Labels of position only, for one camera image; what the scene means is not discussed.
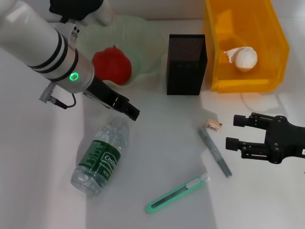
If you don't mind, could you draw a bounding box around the green glass fruit plate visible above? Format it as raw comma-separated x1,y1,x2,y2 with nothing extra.
76,14,165,89

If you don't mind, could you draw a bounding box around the green utility knife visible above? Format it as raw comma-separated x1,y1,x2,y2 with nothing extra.
146,173,212,214

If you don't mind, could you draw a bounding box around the small beige barcode eraser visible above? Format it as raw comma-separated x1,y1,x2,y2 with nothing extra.
205,118,224,133

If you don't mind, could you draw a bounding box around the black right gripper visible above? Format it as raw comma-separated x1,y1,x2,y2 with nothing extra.
225,112,305,165

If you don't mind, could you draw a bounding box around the yellow plastic bin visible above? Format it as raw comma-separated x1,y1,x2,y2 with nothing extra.
202,0,291,93

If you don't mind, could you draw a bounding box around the white paper ball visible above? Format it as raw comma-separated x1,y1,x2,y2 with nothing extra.
223,46,258,73

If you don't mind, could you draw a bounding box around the clear green-label water bottle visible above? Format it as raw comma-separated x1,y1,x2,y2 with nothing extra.
71,115,131,198

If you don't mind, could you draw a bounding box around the left gripper cable with plug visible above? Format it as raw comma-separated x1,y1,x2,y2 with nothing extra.
39,82,77,110

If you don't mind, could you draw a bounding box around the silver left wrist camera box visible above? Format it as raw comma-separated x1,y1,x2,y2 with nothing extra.
49,0,114,27

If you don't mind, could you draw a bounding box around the black mesh pen holder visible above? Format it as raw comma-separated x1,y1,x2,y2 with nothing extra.
166,34,208,95

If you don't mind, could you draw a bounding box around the grey marker pen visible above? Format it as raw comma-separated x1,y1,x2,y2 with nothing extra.
198,126,233,178

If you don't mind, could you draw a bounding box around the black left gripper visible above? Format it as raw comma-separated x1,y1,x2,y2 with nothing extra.
83,76,141,122

